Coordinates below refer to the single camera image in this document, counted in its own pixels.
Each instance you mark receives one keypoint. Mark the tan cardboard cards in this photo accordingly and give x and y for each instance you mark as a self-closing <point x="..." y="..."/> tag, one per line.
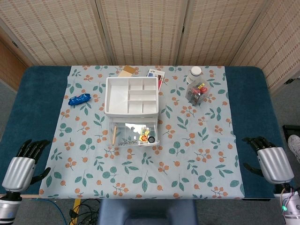
<point x="126" y="71"/>

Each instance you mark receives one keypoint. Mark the clear plastic drawer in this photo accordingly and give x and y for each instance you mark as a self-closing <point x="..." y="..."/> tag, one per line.
<point x="127" y="134"/>

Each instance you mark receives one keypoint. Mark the white shoe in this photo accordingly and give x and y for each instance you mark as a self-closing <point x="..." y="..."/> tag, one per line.
<point x="294" y="146"/>

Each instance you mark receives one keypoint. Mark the printed paper leaflet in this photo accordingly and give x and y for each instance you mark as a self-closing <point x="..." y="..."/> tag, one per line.
<point x="158" y="75"/>

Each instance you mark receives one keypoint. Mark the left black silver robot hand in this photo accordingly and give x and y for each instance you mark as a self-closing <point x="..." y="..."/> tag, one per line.
<point x="20" y="172"/>

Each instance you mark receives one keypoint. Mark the blue plastic packet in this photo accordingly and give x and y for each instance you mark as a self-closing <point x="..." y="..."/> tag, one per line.
<point x="79" y="99"/>

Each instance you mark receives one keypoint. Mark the yellow colourful snack packet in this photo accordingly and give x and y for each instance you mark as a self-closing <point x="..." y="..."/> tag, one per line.
<point x="144" y="135"/>

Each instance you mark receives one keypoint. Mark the woven bamboo folding screen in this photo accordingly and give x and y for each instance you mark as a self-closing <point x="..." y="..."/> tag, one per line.
<point x="145" y="30"/>

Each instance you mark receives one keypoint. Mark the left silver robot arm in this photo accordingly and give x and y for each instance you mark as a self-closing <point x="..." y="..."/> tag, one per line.
<point x="8" y="206"/>

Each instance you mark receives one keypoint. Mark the dark blue table cover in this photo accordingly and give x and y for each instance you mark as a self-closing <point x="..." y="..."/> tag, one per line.
<point x="35" y="112"/>

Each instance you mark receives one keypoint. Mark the white plastic bottle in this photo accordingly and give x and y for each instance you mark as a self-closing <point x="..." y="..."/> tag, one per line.
<point x="195" y="73"/>

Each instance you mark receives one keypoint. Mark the white compartment organizer tray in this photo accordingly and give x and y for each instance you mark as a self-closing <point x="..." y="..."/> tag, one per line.
<point x="117" y="96"/>

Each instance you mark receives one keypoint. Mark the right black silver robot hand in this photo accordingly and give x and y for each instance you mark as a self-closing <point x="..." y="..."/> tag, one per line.
<point x="275" y="164"/>

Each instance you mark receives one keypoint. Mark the wooden stick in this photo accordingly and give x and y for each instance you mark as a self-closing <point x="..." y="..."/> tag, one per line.
<point x="113" y="135"/>

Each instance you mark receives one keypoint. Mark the black floor frame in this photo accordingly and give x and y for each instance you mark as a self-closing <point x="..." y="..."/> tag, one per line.
<point x="291" y="129"/>

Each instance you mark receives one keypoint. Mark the floral berry print tablecloth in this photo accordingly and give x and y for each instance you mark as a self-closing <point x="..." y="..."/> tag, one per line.
<point x="145" y="168"/>

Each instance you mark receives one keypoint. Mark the blue padded chair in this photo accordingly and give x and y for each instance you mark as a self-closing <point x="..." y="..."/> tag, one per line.
<point x="147" y="212"/>

